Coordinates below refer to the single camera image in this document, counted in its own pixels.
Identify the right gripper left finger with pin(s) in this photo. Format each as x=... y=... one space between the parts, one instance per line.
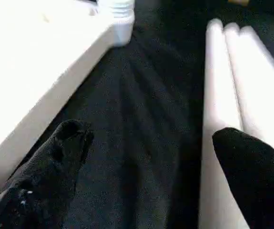
x=39 y=181

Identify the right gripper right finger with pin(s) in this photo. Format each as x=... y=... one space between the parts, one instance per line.
x=260 y=181

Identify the white plastic table top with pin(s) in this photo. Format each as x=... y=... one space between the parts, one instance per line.
x=32 y=59

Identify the black work mat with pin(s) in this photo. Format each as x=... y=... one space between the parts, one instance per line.
x=139 y=119

